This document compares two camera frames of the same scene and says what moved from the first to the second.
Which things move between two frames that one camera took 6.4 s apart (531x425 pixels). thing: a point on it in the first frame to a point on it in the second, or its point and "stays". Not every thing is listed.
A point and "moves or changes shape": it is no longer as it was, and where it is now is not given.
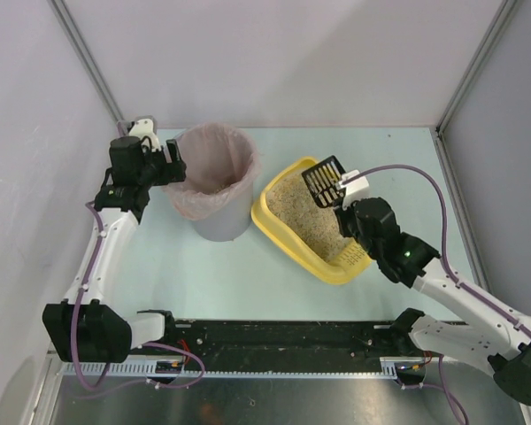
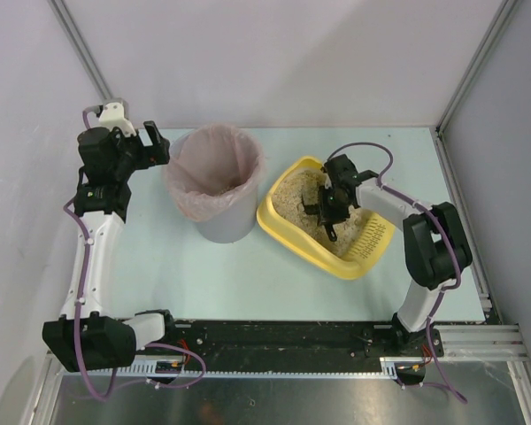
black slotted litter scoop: [322, 179] moves or changes shape
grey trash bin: [231, 221] stays
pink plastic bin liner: [221, 162] stays
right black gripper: [345, 219] to [322, 213]
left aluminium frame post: [87, 57] stays
